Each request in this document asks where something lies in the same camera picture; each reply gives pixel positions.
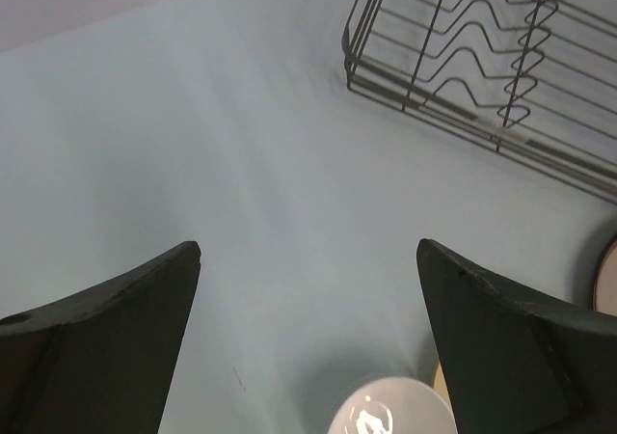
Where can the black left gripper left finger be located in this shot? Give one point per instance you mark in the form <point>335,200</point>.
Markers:
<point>101,360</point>

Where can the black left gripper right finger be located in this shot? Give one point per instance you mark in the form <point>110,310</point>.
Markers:
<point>514,359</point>

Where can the white bowl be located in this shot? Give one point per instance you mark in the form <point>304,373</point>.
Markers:
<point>393,405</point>

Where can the dark wire dish rack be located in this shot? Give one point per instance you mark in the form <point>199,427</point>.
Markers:
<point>532,80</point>

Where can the beige bird pattern plate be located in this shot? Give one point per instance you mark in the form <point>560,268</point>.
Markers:
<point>439,384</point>

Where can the red rimmed round plate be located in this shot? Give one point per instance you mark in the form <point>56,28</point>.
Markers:
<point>605,279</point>

